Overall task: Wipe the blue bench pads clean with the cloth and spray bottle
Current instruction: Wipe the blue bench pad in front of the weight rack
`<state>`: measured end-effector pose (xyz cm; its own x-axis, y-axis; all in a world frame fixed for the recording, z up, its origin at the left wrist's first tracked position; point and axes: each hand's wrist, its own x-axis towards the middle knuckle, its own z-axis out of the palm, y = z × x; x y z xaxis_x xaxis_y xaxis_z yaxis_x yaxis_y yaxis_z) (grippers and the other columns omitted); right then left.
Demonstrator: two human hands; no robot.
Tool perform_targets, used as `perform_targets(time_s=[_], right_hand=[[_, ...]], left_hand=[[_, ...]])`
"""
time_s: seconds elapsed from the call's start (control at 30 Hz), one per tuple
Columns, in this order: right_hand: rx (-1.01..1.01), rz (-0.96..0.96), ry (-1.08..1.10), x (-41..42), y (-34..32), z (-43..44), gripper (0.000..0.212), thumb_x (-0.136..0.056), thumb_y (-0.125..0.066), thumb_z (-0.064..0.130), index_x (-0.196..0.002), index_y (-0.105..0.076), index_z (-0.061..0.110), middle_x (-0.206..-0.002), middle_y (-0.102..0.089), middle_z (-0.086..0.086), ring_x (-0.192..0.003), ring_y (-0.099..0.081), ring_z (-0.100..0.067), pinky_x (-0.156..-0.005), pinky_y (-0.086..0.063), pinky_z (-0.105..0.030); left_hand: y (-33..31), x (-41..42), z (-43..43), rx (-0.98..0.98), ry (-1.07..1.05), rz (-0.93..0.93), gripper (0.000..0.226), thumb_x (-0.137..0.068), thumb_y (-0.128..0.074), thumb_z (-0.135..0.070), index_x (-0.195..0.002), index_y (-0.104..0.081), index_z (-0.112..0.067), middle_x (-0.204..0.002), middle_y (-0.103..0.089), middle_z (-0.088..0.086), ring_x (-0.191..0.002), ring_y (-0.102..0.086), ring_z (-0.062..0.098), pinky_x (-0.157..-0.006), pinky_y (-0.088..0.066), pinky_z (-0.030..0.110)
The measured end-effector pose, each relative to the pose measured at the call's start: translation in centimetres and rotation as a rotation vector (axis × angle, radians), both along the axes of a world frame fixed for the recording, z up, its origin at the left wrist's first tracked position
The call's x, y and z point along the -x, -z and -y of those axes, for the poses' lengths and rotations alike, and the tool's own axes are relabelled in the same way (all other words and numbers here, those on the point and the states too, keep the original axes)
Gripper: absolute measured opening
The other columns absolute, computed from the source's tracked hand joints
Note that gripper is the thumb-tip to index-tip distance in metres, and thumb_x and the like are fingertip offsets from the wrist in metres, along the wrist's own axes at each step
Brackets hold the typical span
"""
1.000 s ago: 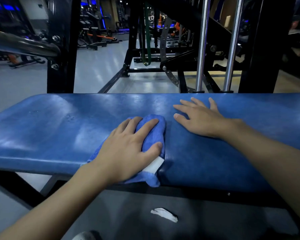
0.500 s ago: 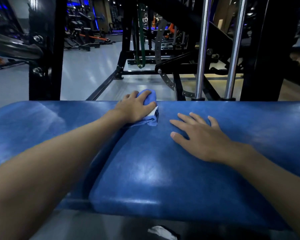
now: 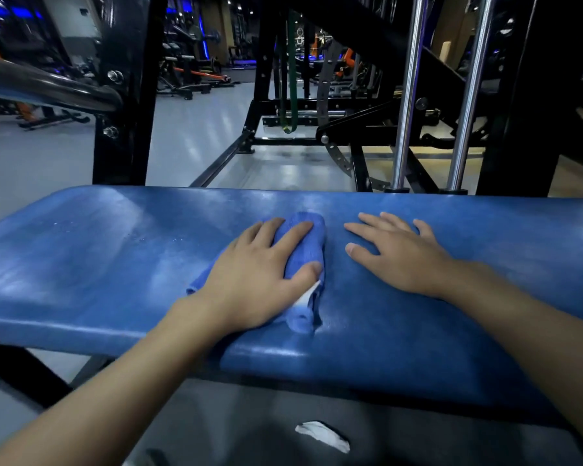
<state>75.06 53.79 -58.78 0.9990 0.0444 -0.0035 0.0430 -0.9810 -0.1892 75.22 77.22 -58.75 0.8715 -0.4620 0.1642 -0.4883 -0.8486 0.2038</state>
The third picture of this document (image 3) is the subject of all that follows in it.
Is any person's right hand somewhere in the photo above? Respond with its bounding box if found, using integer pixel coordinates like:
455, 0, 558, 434
343, 212, 460, 300

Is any person's left hand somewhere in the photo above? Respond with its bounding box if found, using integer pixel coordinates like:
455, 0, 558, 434
172, 217, 324, 335

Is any blue microfibre cloth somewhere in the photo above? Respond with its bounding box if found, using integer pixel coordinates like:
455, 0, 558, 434
186, 212, 327, 335

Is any blue bench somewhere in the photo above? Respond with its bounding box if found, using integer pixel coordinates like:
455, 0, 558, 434
0, 184, 583, 432

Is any person's right forearm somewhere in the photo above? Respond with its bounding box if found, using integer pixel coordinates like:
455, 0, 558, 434
437, 260, 583, 457

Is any person's left forearm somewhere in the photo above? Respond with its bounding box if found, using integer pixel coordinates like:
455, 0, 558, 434
0, 295, 224, 466

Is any black incline bench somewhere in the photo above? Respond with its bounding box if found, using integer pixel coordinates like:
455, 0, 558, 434
157, 55, 212, 101

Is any white crumpled paper scrap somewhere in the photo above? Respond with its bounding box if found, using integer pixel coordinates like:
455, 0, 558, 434
295, 421, 352, 454

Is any chrome guide rod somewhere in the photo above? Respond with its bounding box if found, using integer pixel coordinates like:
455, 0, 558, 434
439, 0, 496, 195
384, 0, 431, 194

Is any black machine upright column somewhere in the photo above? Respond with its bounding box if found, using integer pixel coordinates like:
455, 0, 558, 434
475, 0, 583, 198

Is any grey perforated adjustment plate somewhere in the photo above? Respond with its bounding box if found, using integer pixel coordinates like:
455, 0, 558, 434
315, 41, 392, 192

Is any green resistance band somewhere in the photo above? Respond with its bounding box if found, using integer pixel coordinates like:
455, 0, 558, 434
277, 9, 300, 135

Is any black gym machine frame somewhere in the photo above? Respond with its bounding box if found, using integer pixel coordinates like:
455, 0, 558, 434
92, 0, 170, 186
189, 0, 489, 194

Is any black curved handle bar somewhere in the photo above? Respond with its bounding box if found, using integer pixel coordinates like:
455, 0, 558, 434
0, 52, 124, 115

